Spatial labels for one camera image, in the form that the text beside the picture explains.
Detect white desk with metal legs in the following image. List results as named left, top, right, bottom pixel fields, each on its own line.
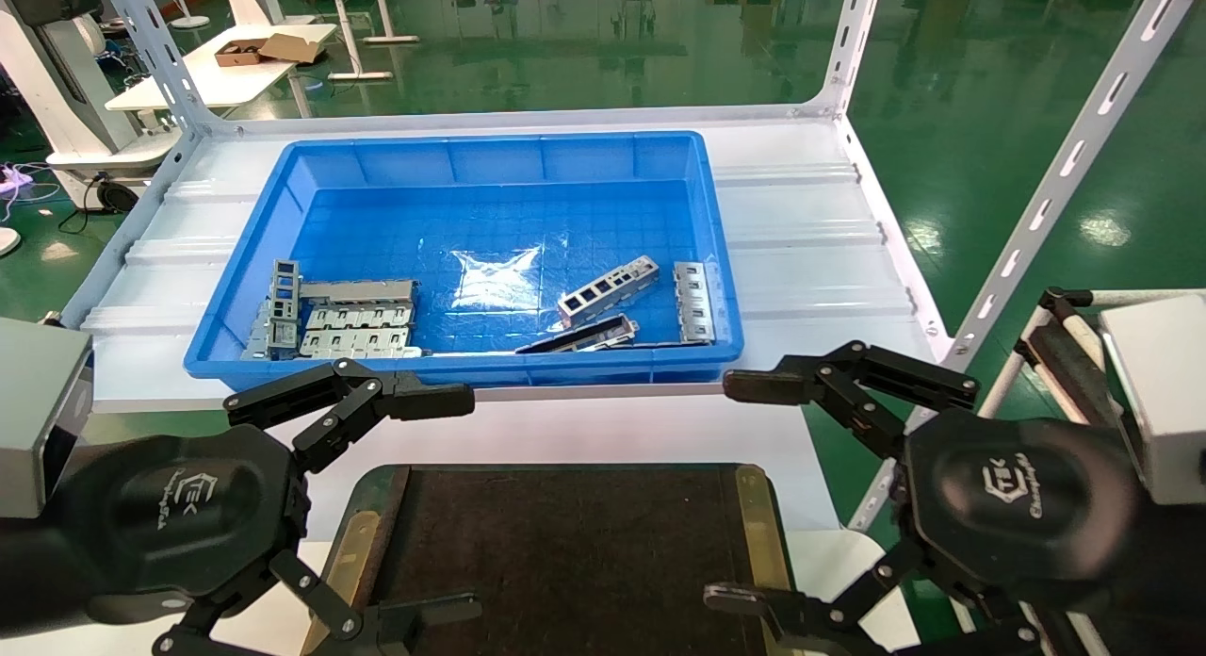
left=286, top=0, right=421, bottom=81

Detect white tubular frame black pad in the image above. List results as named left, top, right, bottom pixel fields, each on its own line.
left=1012, top=286, right=1206, bottom=433

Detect blue plastic bin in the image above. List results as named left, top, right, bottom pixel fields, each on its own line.
left=183, top=131, right=746, bottom=391

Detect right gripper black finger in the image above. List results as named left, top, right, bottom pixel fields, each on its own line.
left=704, top=541, right=1039, bottom=656
left=723, top=339, right=980, bottom=460

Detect open brown cardboard box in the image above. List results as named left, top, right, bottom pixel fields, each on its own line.
left=214, top=33, right=324, bottom=69

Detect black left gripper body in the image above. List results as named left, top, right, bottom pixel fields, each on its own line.
left=57, top=425, right=312, bottom=629

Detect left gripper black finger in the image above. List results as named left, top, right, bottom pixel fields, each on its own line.
left=224, top=358, right=476, bottom=476
left=155, top=549, right=483, bottom=656

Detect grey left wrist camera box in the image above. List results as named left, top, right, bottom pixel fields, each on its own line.
left=0, top=317, right=96, bottom=521

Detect dark long metal cage part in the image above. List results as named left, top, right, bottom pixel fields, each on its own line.
left=515, top=314, right=641, bottom=355

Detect floor cable bundle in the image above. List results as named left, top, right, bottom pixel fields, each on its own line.
left=0, top=160, right=63, bottom=206

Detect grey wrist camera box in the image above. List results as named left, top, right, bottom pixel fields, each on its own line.
left=1100, top=293, right=1206, bottom=507
left=0, top=317, right=96, bottom=521

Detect long grey metal cage bar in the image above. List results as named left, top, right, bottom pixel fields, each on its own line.
left=301, top=278, right=421, bottom=309

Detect silver slotted metal cage part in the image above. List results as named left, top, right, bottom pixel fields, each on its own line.
left=672, top=261, right=718, bottom=345

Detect upright grey bracket square holes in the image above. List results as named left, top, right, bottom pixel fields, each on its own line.
left=266, top=258, right=303, bottom=360

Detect small grey metal plate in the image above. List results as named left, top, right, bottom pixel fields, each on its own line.
left=242, top=298, right=274, bottom=361

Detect white perforated metal shelf rack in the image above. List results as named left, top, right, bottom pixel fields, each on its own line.
left=60, top=0, right=1199, bottom=533

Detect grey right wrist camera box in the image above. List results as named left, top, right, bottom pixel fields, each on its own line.
left=1100, top=293, right=1206, bottom=507

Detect flat slotted metal cage part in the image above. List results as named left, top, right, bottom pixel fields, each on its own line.
left=299, top=328, right=427, bottom=360
left=305, top=304, right=416, bottom=333

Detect white humanoid robot black head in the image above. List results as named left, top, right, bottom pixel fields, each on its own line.
left=0, top=0, right=182, bottom=182

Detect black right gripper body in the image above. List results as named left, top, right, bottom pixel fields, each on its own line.
left=903, top=415, right=1143, bottom=606

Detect black container brass edges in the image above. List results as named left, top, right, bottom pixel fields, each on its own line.
left=319, top=462, right=798, bottom=656

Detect silver cage part square windows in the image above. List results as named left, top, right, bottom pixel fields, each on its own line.
left=557, top=254, right=661, bottom=330

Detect white table with cardboard box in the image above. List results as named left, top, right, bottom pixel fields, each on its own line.
left=104, top=22, right=340, bottom=116

